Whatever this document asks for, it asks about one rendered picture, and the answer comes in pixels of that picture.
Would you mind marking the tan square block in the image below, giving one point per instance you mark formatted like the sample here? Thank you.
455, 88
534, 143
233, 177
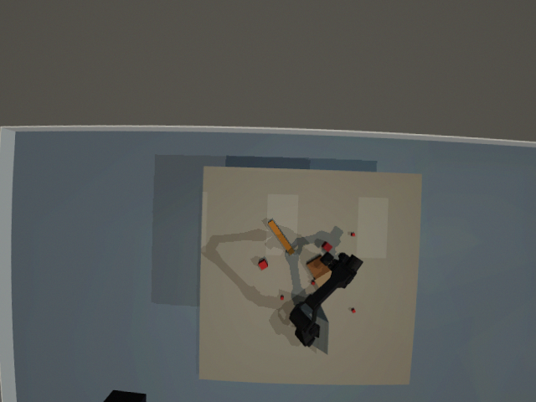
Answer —
322, 279

